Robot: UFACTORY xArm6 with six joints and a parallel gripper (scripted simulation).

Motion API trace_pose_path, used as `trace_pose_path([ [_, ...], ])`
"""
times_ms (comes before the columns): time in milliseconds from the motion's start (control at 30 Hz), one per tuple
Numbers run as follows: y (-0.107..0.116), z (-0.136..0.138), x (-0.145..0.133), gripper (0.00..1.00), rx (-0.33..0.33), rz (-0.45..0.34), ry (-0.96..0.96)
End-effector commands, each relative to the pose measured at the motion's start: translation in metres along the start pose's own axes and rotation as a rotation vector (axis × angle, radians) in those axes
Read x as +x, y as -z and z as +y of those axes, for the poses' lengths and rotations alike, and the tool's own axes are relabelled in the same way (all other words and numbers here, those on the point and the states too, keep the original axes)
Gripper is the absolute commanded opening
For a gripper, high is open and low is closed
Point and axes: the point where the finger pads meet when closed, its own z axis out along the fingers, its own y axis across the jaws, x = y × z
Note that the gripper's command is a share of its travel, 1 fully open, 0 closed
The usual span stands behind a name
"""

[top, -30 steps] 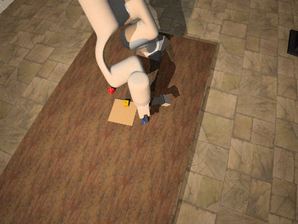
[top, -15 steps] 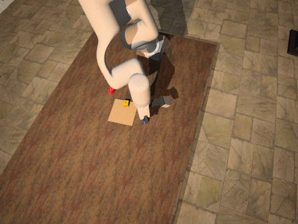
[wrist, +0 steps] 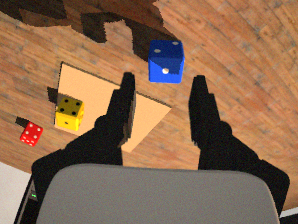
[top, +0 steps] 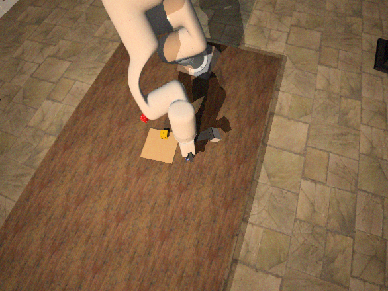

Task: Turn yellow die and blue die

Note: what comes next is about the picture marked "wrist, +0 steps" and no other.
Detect yellow die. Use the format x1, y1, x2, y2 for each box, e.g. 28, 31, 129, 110
55, 97, 84, 131

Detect peach flat mat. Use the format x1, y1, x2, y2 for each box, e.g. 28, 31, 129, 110
55, 62, 172, 152

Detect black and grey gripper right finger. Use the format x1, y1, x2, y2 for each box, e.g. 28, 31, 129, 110
188, 75, 290, 218

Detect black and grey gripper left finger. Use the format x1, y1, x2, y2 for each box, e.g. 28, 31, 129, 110
31, 72, 137, 208

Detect blue die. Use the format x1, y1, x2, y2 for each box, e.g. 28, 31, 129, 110
148, 40, 185, 84

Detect red die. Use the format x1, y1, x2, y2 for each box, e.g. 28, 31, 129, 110
19, 121, 43, 146

